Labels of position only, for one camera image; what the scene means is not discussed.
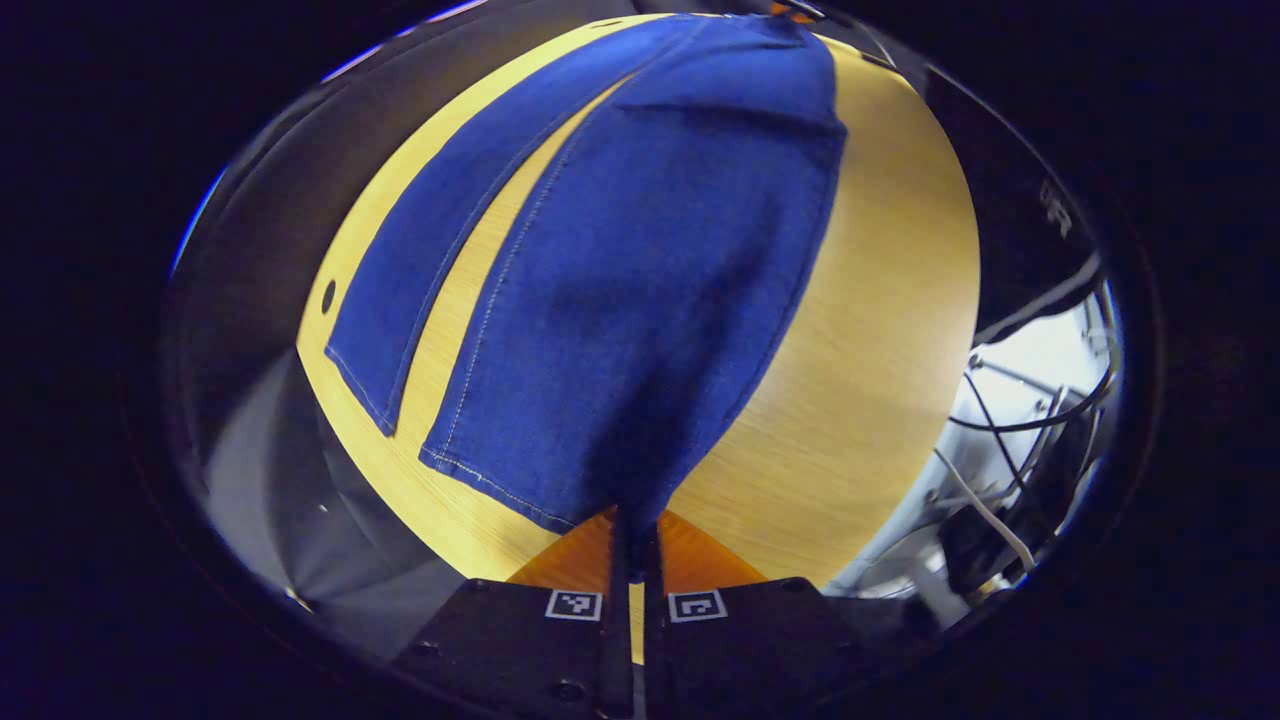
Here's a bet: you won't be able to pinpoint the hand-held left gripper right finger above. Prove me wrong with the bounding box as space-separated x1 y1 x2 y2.
640 505 883 719

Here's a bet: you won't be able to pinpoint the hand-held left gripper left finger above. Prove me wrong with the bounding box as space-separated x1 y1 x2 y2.
390 505 635 719

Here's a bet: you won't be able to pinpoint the blue denim jeans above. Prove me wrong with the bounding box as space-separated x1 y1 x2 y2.
322 10 849 536

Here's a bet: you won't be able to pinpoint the person's black clothing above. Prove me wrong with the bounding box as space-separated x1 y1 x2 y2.
920 60 1111 331

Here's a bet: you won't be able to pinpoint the white cable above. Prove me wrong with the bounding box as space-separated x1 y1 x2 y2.
933 448 1038 573

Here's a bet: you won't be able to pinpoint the thin black cable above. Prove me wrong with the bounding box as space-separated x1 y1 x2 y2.
948 365 1116 436

